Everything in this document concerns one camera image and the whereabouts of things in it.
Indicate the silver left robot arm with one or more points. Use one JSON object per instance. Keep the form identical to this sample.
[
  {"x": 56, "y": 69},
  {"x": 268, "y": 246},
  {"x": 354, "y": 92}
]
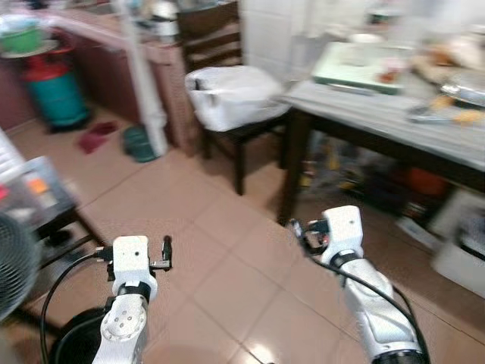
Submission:
[{"x": 125, "y": 327}]

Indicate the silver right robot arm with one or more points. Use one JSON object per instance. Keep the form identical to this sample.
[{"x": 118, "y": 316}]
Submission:
[{"x": 375, "y": 311}]

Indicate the black low stool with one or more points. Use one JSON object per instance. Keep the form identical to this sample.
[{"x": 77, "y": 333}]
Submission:
[{"x": 64, "y": 235}]

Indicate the green slipper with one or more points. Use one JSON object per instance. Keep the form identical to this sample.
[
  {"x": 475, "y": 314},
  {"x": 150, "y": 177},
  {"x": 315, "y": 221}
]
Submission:
[{"x": 139, "y": 144}]

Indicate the orange plastic container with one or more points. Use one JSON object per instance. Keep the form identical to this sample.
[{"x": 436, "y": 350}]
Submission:
[{"x": 424, "y": 182}]

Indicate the marble top wooden table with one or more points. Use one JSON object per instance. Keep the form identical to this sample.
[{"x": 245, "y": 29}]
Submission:
[{"x": 379, "y": 121}]

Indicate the red slipper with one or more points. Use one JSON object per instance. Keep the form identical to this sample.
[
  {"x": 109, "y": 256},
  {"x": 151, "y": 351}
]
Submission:
[{"x": 97, "y": 138}]

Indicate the grey electric fan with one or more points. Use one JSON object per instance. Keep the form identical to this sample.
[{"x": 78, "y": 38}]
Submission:
[{"x": 15, "y": 265}]

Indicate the white plastic bag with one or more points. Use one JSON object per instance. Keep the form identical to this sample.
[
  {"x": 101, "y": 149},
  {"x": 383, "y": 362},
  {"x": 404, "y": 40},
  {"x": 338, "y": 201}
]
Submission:
[{"x": 235, "y": 98}]

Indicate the white plastic crate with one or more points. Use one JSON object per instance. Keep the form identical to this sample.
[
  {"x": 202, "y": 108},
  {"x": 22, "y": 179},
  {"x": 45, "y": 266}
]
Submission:
[{"x": 458, "y": 250}]

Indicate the clear plastic storage box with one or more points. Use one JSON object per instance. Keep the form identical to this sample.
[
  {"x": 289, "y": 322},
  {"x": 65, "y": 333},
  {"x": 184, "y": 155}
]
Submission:
[{"x": 34, "y": 189}]

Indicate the white drain pipe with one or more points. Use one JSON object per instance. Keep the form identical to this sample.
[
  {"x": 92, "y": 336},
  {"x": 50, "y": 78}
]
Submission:
[{"x": 144, "y": 83}]

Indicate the pale green tray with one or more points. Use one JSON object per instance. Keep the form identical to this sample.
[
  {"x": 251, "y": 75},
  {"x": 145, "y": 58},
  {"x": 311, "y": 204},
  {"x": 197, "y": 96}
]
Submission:
[{"x": 352, "y": 68}]

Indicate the steel tongs with orange tips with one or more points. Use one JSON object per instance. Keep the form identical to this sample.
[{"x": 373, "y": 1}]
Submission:
[{"x": 451, "y": 117}]

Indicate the teal and red gas cylinder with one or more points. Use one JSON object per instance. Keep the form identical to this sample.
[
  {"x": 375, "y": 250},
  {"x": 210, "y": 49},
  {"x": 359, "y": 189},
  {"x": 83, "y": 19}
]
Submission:
[{"x": 57, "y": 95}]

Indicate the pink tiled kitchen counter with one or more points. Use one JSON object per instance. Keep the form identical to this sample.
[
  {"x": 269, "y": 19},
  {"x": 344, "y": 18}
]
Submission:
[{"x": 106, "y": 68}]

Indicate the round stainless steel bowl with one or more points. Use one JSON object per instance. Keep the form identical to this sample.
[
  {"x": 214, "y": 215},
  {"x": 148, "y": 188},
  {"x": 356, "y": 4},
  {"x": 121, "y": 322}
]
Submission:
[{"x": 466, "y": 94}]

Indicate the dark wooden chair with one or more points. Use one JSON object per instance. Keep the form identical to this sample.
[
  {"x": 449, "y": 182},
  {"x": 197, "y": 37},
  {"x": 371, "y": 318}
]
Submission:
[{"x": 216, "y": 34}]

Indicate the steel cooking pot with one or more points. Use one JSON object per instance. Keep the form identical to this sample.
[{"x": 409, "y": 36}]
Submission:
[{"x": 163, "y": 19}]

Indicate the green plastic pot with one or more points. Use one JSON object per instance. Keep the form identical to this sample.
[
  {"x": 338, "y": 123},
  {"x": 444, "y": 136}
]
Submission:
[{"x": 23, "y": 38}]

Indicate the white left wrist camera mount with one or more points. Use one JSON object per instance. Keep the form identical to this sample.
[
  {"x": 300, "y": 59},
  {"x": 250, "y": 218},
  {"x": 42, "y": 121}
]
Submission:
[{"x": 132, "y": 262}]

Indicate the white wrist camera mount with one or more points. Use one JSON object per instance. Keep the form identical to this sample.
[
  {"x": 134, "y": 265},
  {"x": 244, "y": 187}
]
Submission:
[
  {"x": 345, "y": 231},
  {"x": 132, "y": 262}
]

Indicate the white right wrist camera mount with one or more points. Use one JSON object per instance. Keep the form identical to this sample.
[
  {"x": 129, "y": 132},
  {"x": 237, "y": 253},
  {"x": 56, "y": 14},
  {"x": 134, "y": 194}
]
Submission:
[{"x": 345, "y": 231}]

